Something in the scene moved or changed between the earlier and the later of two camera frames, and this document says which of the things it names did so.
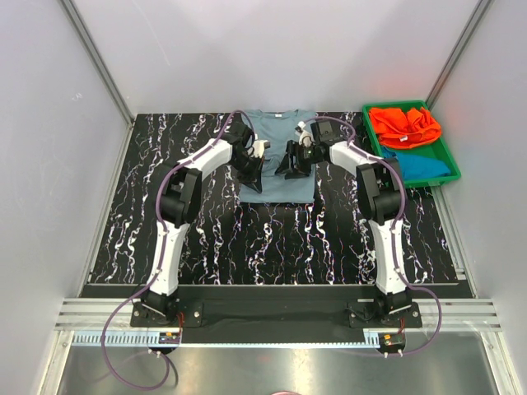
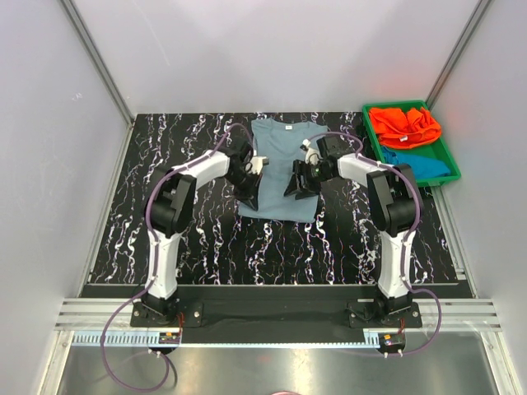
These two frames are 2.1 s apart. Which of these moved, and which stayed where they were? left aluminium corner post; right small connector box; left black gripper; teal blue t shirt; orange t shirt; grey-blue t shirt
Moved: grey-blue t shirt; left black gripper
Stayed: left aluminium corner post; teal blue t shirt; orange t shirt; right small connector box
